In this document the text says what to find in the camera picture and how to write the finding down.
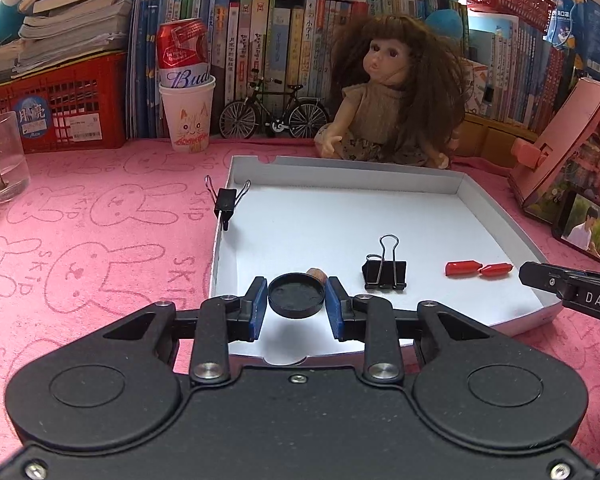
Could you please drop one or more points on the brown cardboard box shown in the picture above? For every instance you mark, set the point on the brown cardboard box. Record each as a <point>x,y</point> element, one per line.
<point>495,140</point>

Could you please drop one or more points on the stack of lying books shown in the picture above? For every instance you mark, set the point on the stack of lying books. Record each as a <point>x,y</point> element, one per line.
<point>75,25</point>

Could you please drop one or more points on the row of upright books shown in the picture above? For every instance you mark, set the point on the row of upright books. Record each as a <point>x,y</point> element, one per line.
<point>280,35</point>

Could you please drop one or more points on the red drink can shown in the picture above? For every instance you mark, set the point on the red drink can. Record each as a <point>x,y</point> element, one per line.
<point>182,50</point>

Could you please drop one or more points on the white cardboard box tray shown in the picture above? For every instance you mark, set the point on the white cardboard box tray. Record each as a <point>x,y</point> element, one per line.
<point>330,220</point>

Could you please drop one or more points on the pink house model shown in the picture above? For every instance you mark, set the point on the pink house model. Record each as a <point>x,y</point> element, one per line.
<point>580,125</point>

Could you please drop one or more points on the cork stopper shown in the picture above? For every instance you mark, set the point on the cork stopper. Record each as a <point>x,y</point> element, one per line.
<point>319,274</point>

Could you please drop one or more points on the thick black round lid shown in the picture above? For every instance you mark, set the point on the thick black round lid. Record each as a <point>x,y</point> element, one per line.
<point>295,295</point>

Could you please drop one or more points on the black binder clip on tray edge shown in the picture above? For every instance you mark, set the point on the black binder clip on tray edge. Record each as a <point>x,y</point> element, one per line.
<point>225,201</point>

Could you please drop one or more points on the black smartphone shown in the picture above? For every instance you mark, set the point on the black smartphone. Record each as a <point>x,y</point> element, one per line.
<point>590,225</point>

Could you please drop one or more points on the white paper cup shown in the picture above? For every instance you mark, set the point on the white paper cup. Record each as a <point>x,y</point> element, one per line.
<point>190,120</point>

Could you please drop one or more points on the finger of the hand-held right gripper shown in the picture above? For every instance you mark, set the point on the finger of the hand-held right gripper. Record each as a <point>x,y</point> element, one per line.
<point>540,277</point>

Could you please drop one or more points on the large red plastic basket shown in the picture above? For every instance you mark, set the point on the large red plastic basket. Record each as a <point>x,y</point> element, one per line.
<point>80,95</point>

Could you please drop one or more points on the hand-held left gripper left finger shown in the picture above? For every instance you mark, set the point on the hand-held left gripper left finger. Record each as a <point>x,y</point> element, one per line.
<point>257,310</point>

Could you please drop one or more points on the printed cardboard box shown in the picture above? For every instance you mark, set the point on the printed cardboard box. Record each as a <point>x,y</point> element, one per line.
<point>480,85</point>

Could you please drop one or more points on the brown-haired doll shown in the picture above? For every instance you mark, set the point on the brown-haired doll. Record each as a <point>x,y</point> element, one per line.
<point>390,100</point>

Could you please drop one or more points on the clear glass mug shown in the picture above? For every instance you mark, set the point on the clear glass mug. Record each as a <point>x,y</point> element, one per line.
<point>10,160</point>

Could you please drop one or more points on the black model bicycle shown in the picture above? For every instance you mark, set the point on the black model bicycle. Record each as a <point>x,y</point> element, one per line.
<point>280,125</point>

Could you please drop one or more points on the blue carton box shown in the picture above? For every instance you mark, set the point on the blue carton box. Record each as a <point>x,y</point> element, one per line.
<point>577,30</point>

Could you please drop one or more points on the large black binder clip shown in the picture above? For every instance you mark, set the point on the large black binder clip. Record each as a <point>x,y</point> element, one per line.
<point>385,275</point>

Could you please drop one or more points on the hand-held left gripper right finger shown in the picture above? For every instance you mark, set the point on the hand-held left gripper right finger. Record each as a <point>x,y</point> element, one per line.
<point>335,310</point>

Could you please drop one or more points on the pink rabbit print blanket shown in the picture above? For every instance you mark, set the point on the pink rabbit print blanket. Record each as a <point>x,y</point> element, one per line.
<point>105,260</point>

